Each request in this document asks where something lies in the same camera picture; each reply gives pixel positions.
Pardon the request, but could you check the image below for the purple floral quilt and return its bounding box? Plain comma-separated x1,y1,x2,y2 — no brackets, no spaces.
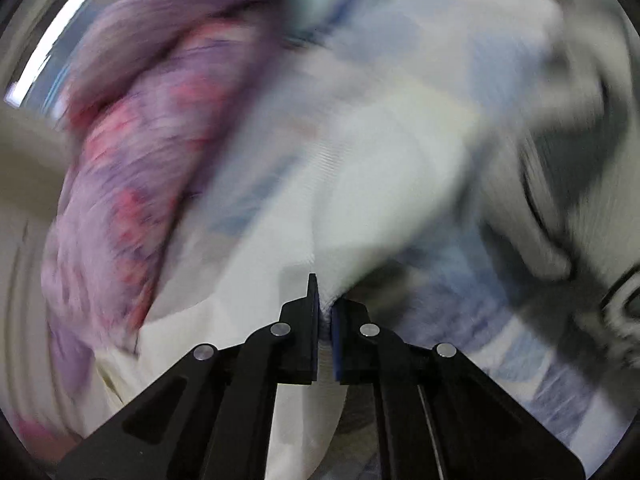
40,0,301,401

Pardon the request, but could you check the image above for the black and white printed garment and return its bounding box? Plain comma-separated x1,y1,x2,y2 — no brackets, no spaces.
475,0,640,376

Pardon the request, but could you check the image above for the plaid leaf print bed sheet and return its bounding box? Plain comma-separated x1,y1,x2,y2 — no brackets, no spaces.
190,0,636,480

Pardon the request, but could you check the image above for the cream white garment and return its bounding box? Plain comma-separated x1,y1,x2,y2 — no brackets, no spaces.
95,85,496,480

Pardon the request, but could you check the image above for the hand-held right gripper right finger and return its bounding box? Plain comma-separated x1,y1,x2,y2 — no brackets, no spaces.
331,299,586,480

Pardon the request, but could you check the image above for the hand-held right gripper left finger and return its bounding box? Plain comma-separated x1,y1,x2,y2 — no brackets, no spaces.
55,273,321,480

